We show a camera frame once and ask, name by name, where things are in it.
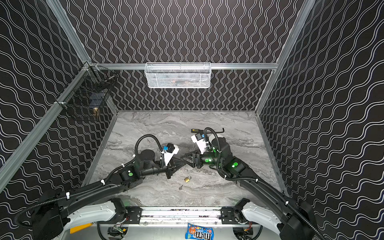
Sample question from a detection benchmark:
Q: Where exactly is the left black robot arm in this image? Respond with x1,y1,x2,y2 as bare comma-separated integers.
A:
14,134,186,240

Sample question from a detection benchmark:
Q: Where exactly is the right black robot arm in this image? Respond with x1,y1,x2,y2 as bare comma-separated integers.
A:
182,127,325,240

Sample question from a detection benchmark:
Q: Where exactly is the brass padlock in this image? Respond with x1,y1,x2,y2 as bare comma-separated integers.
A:
184,176,192,183

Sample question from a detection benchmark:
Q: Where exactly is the white tape roll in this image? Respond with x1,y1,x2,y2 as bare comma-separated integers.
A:
209,134,224,142

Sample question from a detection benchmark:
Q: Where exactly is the black yellow pry tool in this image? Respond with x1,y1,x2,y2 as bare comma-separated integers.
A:
191,128,225,134

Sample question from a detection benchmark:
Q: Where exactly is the m&m candy bag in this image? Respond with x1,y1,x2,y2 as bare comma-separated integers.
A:
185,223,214,240

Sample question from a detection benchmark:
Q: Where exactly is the white mesh basket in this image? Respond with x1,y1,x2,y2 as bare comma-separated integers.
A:
144,62,212,89

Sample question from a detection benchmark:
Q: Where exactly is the brass item in basket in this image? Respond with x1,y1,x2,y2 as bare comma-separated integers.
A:
93,108,100,118

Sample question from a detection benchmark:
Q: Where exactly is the yellow block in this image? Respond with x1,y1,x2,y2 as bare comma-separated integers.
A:
70,223,93,234

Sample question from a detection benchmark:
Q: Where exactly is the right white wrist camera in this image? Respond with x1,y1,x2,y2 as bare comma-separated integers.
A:
191,133,212,154

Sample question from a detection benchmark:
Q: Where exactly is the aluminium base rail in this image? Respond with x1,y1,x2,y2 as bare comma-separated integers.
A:
98,205,304,227

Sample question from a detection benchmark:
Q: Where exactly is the black wire basket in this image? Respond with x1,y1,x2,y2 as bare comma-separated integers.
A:
60,66,118,122

